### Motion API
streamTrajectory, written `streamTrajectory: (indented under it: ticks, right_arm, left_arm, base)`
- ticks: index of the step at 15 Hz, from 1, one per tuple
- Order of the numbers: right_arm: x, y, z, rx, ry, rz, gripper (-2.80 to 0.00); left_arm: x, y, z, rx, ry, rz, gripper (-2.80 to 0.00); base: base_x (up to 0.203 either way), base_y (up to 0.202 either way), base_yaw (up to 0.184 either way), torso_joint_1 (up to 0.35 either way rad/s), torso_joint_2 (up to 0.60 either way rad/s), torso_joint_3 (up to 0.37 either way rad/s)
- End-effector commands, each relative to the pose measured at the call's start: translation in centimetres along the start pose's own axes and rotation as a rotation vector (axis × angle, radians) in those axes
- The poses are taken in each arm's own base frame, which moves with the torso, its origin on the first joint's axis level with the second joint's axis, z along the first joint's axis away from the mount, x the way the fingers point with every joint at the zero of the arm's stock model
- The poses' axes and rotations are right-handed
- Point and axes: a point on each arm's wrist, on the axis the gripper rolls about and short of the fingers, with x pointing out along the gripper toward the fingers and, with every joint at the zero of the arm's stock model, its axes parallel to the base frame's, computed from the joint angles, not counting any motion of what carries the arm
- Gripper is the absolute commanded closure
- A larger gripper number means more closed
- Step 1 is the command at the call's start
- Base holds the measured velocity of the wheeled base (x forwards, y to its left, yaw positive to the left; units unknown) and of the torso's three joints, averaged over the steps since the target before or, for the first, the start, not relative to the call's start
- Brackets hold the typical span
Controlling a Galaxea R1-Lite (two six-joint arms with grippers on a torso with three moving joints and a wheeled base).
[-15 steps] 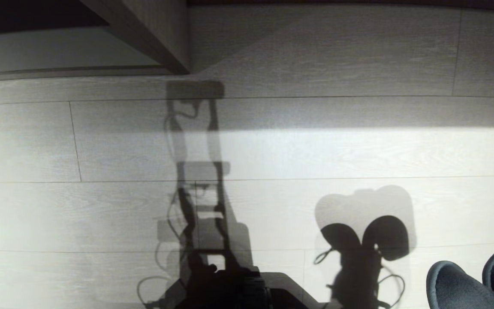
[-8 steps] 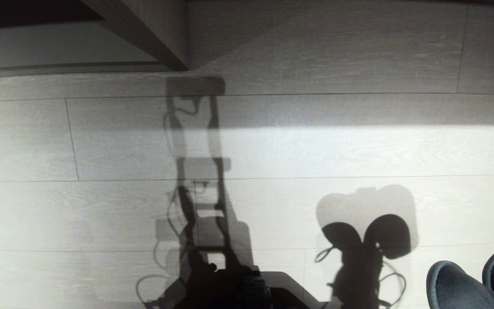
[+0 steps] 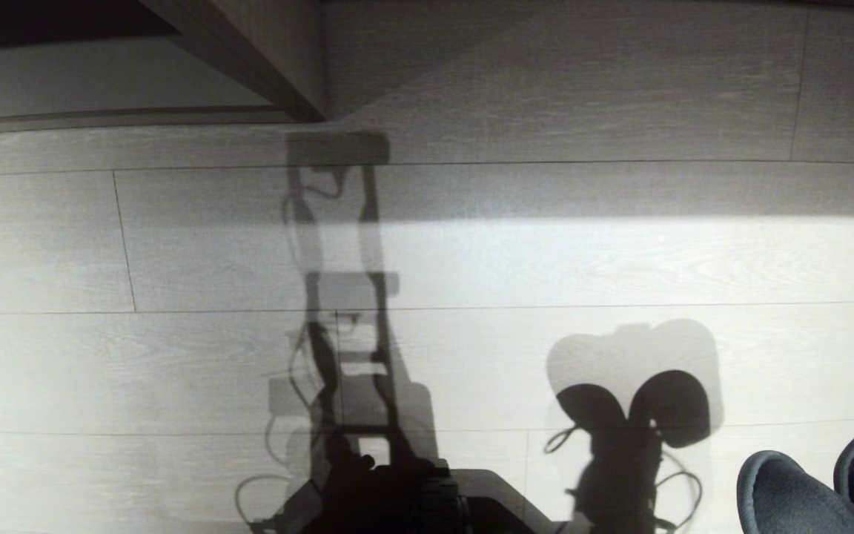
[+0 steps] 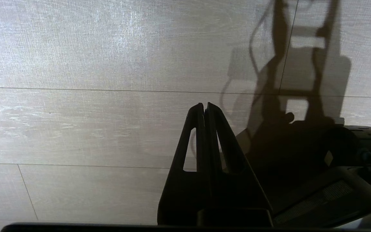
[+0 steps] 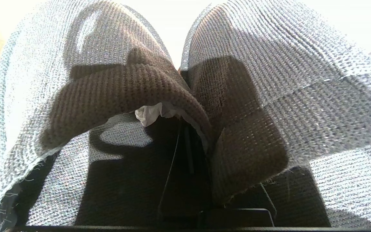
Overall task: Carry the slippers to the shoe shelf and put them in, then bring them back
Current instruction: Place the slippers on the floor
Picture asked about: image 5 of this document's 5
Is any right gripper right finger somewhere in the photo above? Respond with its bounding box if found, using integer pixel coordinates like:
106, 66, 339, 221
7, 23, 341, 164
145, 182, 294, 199
202, 208, 275, 228

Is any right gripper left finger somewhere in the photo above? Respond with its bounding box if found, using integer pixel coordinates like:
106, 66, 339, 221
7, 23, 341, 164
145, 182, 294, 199
157, 120, 212, 227

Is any white crumpled paper tag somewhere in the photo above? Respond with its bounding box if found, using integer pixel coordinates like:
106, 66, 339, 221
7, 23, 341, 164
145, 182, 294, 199
135, 102, 177, 127

